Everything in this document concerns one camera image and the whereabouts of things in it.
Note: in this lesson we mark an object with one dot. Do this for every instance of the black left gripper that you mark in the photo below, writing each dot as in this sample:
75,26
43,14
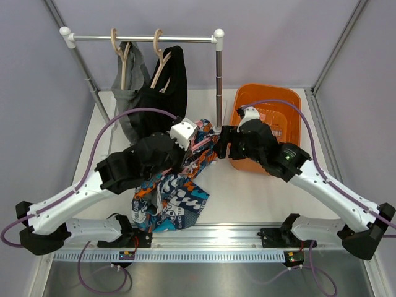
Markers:
183,155

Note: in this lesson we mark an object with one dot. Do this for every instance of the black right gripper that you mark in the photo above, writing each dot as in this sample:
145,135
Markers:
229,133

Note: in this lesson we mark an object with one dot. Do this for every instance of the blue orange patterned shorts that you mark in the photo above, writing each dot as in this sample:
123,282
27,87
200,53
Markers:
170,202

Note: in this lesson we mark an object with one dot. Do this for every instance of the black shorts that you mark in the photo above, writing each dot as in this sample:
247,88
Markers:
169,94

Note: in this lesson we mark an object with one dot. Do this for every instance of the beige hanger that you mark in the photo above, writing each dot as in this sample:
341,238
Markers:
123,54
162,60

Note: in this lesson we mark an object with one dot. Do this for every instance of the pink plastic hanger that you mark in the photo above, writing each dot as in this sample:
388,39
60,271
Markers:
202,156

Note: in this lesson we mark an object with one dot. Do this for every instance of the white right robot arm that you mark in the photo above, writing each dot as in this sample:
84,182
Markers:
361,224

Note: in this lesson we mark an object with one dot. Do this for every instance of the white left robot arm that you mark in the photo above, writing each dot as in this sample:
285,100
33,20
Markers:
51,224

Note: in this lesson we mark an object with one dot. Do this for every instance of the grey shorts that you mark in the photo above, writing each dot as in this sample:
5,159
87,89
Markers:
137,76

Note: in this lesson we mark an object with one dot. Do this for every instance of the beige hanger under grey shorts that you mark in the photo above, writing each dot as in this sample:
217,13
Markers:
123,54

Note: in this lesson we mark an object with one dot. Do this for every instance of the orange plastic basket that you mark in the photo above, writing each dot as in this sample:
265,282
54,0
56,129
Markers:
283,120

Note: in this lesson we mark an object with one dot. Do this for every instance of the metal clothes rack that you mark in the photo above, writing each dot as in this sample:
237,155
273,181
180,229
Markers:
217,39

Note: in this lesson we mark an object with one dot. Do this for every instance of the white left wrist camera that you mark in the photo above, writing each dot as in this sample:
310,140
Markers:
183,133

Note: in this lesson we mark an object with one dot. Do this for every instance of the aluminium mounting rail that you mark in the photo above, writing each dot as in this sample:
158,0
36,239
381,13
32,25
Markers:
216,236

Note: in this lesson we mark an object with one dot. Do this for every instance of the white slotted cable duct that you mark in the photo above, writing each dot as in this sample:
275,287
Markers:
145,256

